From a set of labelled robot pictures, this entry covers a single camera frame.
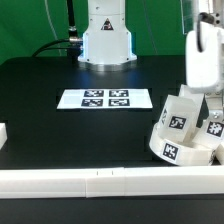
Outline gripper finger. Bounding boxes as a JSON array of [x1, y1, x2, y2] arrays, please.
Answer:
[[205, 91, 224, 122]]

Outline white front fence bar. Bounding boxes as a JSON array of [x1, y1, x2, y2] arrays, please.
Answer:
[[0, 166, 224, 199]]

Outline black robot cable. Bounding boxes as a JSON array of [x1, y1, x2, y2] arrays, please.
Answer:
[[31, 0, 84, 58]]

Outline white left fence block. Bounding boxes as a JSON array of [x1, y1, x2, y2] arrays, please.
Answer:
[[0, 123, 7, 150]]

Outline white marker base sheet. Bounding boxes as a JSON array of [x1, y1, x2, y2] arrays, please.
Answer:
[[57, 89, 153, 109]]

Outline white round stool seat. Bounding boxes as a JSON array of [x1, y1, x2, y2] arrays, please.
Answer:
[[149, 123, 224, 166]]

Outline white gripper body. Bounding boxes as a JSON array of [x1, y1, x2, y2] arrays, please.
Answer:
[[186, 27, 224, 93]]

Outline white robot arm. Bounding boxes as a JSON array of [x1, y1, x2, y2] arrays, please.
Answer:
[[78, 0, 224, 121]]

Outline white thin cable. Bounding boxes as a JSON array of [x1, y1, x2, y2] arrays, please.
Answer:
[[43, 0, 64, 58]]

